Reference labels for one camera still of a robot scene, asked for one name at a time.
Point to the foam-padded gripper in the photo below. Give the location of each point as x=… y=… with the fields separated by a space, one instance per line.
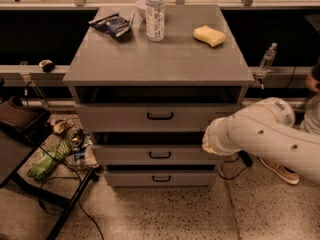
x=215 y=138

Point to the grey top drawer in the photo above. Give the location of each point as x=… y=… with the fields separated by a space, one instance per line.
x=151 y=117

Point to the grey drawer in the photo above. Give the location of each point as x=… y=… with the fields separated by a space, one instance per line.
x=152 y=148
x=151 y=117
x=160 y=175

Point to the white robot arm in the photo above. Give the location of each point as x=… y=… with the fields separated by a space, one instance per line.
x=265 y=129

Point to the grey drawer cabinet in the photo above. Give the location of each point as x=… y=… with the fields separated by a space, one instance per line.
x=178 y=69

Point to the grey bottom drawer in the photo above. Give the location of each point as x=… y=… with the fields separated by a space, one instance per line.
x=160 y=175

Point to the grey middle drawer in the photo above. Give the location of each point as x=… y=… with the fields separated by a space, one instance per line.
x=152 y=148

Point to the tan shoe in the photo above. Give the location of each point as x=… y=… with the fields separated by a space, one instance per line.
x=282 y=172

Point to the small water bottle on ledge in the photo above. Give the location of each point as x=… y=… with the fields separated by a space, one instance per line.
x=267 y=60

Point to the yellow sponge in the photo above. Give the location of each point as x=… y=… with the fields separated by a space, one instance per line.
x=209 y=36

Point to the clear plastic water bottle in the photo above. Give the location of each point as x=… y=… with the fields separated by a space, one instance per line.
x=155 y=19

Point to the green snack bag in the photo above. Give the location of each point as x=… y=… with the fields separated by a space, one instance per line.
x=51 y=157

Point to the blue chip bag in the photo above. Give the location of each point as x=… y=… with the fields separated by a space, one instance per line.
x=114 y=25

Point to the black round object on ledge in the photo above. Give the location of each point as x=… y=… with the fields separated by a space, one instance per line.
x=46 y=65

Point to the dark brown bag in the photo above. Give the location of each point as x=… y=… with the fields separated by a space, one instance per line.
x=24 y=123

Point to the dark side table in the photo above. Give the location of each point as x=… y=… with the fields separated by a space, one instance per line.
x=13 y=154

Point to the wire basket on floor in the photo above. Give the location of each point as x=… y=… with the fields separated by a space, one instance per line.
x=74 y=145

